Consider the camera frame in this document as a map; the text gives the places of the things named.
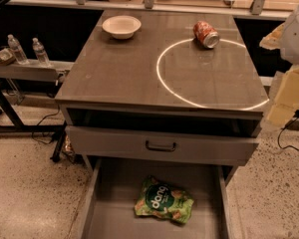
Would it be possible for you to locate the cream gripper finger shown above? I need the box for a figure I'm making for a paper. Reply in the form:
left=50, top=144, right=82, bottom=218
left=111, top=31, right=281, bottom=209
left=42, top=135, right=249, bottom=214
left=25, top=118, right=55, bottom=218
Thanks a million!
left=266, top=65, right=299, bottom=128
left=259, top=24, right=284, bottom=50

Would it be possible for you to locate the green rice chip bag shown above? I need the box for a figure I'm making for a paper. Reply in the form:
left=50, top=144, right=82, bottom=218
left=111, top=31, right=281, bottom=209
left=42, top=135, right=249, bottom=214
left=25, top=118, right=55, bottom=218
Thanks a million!
left=134, top=175, right=194, bottom=224

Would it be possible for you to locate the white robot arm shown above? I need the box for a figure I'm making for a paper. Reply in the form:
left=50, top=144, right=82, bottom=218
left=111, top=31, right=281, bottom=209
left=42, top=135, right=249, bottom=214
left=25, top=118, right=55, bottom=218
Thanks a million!
left=259, top=5, right=299, bottom=127

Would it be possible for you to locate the top grey drawer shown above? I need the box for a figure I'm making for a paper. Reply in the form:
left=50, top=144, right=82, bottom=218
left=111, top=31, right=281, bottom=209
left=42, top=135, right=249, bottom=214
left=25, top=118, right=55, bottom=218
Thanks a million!
left=66, top=125, right=258, bottom=166

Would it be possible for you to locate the grey drawer cabinet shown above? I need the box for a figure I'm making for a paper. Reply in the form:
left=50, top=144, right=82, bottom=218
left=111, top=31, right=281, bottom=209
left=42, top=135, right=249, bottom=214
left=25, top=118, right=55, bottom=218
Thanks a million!
left=54, top=9, right=271, bottom=181

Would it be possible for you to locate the open middle grey drawer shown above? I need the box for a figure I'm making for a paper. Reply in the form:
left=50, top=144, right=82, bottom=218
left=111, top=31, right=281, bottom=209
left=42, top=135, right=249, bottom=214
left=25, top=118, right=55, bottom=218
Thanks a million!
left=79, top=158, right=234, bottom=239

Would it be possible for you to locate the orange soda can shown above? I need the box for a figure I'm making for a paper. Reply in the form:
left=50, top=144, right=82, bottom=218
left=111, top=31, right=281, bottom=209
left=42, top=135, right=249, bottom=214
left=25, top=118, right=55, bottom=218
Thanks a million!
left=193, top=21, right=220, bottom=49

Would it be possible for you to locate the white bowl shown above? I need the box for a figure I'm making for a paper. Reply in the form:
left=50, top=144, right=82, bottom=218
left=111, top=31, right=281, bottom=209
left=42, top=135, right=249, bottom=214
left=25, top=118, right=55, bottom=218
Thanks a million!
left=102, top=16, right=142, bottom=40

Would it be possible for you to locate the right clear water bottle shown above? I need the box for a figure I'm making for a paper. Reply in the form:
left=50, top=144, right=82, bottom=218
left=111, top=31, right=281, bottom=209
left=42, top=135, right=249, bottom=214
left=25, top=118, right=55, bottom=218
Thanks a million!
left=32, top=38, right=51, bottom=67

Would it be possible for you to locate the clear water bottle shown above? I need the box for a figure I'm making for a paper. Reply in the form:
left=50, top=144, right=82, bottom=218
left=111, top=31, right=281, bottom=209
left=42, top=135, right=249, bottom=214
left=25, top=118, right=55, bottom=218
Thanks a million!
left=8, top=34, right=29, bottom=65
left=32, top=38, right=51, bottom=67

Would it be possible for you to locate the grey side table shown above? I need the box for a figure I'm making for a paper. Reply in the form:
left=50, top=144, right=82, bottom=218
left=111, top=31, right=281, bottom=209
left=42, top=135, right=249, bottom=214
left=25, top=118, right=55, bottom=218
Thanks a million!
left=0, top=60, right=73, bottom=162

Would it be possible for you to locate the left clear water bottle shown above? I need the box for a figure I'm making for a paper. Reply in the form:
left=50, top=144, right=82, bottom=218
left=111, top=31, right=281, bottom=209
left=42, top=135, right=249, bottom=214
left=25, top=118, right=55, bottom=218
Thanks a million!
left=8, top=34, right=29, bottom=65

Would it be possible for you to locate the small round dish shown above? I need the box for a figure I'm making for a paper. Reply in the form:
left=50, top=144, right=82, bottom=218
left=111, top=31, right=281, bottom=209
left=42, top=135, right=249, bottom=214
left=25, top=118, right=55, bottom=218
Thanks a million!
left=0, top=46, right=15, bottom=66

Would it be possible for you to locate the grey metal rail frame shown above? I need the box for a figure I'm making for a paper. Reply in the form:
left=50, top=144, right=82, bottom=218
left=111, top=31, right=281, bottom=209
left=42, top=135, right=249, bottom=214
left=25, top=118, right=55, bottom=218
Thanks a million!
left=6, top=0, right=299, bottom=22

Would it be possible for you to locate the black floor cable right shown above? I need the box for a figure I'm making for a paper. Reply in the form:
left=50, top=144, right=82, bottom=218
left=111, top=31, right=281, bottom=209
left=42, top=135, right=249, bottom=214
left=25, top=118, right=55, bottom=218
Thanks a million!
left=277, top=107, right=299, bottom=156

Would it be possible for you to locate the black floor cable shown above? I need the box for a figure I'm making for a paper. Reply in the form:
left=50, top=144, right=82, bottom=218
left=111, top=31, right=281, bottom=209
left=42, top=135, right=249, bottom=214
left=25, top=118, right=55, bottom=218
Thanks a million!
left=277, top=107, right=299, bottom=156
left=31, top=107, right=62, bottom=145

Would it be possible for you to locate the black drawer handle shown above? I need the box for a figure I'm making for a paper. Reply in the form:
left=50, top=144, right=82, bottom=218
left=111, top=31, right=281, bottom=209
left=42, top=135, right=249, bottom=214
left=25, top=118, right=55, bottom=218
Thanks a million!
left=145, top=140, right=176, bottom=152

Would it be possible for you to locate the black floor cable left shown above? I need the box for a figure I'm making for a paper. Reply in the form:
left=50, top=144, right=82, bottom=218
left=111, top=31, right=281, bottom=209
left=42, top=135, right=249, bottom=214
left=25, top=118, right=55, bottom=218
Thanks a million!
left=31, top=107, right=62, bottom=145

